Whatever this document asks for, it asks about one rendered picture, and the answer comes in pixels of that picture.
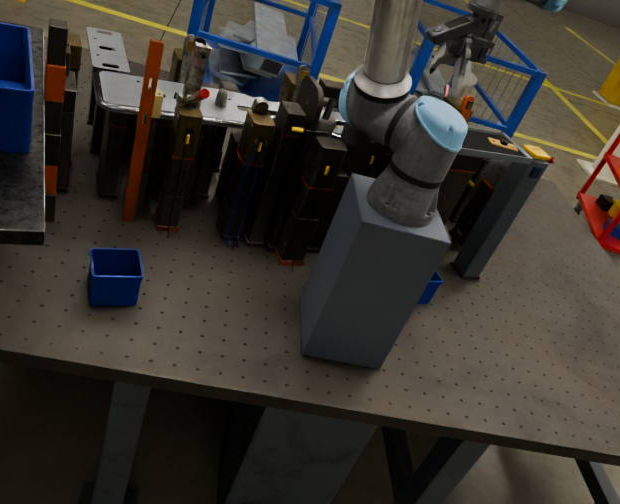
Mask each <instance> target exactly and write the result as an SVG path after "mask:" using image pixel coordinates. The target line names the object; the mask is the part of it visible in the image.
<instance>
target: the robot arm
mask: <svg viewBox="0 0 620 504"><path fill-rule="evenodd" d="M526 1H528V2H530V3H533V4H535V5H537V6H539V7H540V8H541V9H546V10H549V11H551V12H558V11H559V10H561V9H562V8H563V7H564V5H565V4H566V3H567V1H568V0H526ZM504 2H505V0H471V1H469V3H468V6H467V8H468V9H470V10H471V11H473V13H472V14H468V15H465V16H462V17H460V18H457V19H454V20H451V21H449V22H446V23H443V24H441V25H438V26H435V27H432V28H430V29H427V30H426V36H427V39H428V40H429V41H430V42H432V43H433V44H434V45H437V44H440V43H441V45H440V46H439V48H438V50H437V53H436V54H435V56H434V58H433V61H432V63H431V65H430V69H429V74H432V73H433V72H434V71H435V70H436V68H437V66H438V65H440V64H453V63H455V64H454V77H453V80H452V87H451V93H452V97H453V99H456V98H457V96H458V94H459V92H460V89H461V87H462V86H473V85H475V84H476V83H477V77H476V76H475V75H474V74H473V73H472V72H471V62H470V61H472V62H475V63H476V62H477V63H481V64H484V65H485V64H486V62H487V60H488V58H489V56H490V54H491V52H492V50H493V48H494V46H495V43H494V42H492V40H493V38H494V36H495V34H496V32H497V30H498V28H499V26H500V24H501V22H502V20H503V18H504V16H503V15H500V14H499V11H501V9H502V7H503V4H504ZM422 4H423V0H374V3H373V9H372V16H371V22H370V28H369V34H368V41H367V47H366V53H365V59H364V64H362V65H361V66H359V67H358V68H357V70H355V71H354V72H353V73H351V74H350V76H349V77H348V78H347V79H346V81H345V83H344V88H343V89H341V92H340V96H339V112H340V115H341V117H342V118H343V120H344V121H346V122H347V123H348V124H350V125H351V127H353V128H354V129H355V130H357V131H361V132H362V133H364V134H365V135H367V136H369V137H370V138H372V139H373V140H375V141H377V142H378V143H380V144H381V145H383V146H385V147H386V148H388V149H389V150H391V151H392V152H394V154H393V157H392V159H391V161H390V163H389V165H388V167H387V168H386V169H385V170H384V171H383V172H382V173H381V174H380V175H379V176H378V177H377V178H376V179H375V180H374V182H373V183H372V184H371V186H370V188H369V191H368V193H367V198H368V201H369V203H370V204H371V206H372V207H373V208H374V209H375V210H376V211H377V212H379V213H380V214H381V215H383V216H384V217H386V218H388V219H389V220H391V221H393V222H396V223H398V224H401V225H405V226H409V227H425V226H427V225H429V224H430V223H431V221H432V219H433V217H434V215H435V213H436V207H437V200H438V193H439V188H440V186H441V184H442V182H443V180H444V178H445V176H446V174H447V172H448V170H449V169H450V167H451V165H452V163H453V161H454V159H455V157H456V155H457V153H458V152H459V151H460V149H461V148H462V143H463V141H464V139H465V136H466V134H467V131H468V127H467V123H466V121H465V119H464V118H463V116H462V115H461V114H460V113H459V112H458V111H457V110H456V109H455V108H453V107H452V106H451V105H449V104H447V103H446V102H444V101H442V100H438V99H437V98H435V97H432V96H427V95H425V96H421V97H420V98H419V99H418V98H416V97H414V96H413V95H411V94H410V89H411V85H412V79H411V76H410V74H409V73H408V72H407V69H408V64H409V60H410V56H411V51H412V47H413V43H414V38H415V34H416V30H417V25H418V21H419V17H420V13H421V8H422ZM489 49H490V51H489V53H488V55H487V57H486V59H484V58H485V56H486V54H487V52H488V50H489ZM457 58H459V59H458V60H457Z"/></svg>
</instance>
